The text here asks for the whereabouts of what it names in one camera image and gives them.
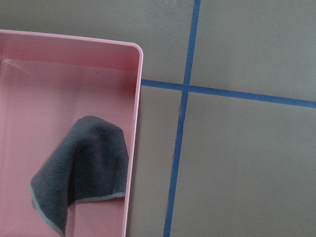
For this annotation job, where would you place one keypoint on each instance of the pink plastic bin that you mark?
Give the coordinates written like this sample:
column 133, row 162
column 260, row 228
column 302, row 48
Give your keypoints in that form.
column 47, row 83

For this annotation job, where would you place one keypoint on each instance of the grey microfibre cloth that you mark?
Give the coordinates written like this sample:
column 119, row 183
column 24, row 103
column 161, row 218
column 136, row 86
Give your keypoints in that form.
column 90, row 164

